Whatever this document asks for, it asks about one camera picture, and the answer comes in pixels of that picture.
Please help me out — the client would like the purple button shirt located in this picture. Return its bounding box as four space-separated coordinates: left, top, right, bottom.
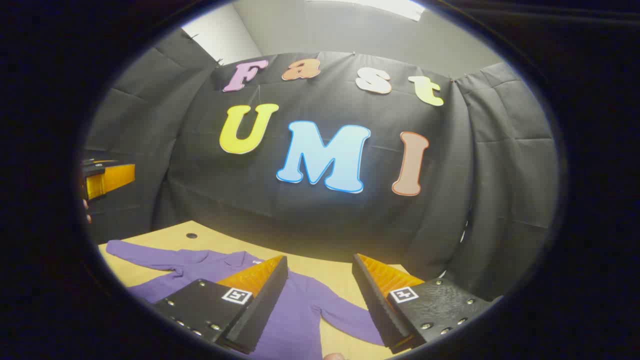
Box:
105 239 386 360

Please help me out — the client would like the black backdrop cloth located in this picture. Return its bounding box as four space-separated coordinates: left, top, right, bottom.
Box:
82 29 561 302

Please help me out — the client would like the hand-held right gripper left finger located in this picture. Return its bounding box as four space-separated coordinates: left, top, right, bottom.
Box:
150 255 290 355

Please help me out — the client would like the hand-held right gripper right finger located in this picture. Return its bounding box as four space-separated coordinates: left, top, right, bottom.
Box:
351 253 494 355

